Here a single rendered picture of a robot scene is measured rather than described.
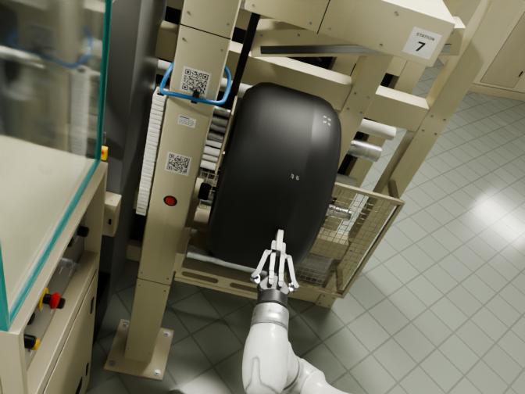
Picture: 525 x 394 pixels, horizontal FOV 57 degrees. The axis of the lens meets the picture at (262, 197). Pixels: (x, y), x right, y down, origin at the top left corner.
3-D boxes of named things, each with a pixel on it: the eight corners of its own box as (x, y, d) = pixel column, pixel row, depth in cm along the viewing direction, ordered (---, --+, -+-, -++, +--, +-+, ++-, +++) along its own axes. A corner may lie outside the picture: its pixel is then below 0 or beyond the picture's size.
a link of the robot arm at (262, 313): (255, 318, 112) (258, 295, 116) (245, 334, 119) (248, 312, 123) (292, 327, 113) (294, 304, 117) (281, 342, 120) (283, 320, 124)
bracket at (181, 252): (171, 270, 166) (176, 252, 159) (192, 195, 196) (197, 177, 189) (181, 273, 166) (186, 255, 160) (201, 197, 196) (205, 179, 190)
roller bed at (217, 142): (169, 162, 199) (181, 100, 180) (176, 141, 210) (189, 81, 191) (216, 173, 201) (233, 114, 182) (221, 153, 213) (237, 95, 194)
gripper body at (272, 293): (292, 306, 117) (294, 274, 123) (258, 298, 116) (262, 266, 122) (283, 320, 123) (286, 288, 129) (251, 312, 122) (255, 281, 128)
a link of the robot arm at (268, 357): (238, 323, 114) (262, 347, 123) (228, 389, 104) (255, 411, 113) (280, 318, 110) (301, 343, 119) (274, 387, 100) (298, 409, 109)
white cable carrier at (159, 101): (135, 213, 166) (152, 94, 136) (139, 203, 170) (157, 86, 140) (148, 216, 167) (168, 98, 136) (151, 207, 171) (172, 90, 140)
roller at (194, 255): (182, 259, 167) (183, 251, 164) (184, 250, 170) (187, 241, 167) (279, 283, 171) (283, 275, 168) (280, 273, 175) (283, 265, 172)
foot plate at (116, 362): (103, 369, 221) (104, 367, 220) (120, 319, 242) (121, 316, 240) (162, 381, 225) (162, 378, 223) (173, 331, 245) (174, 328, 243)
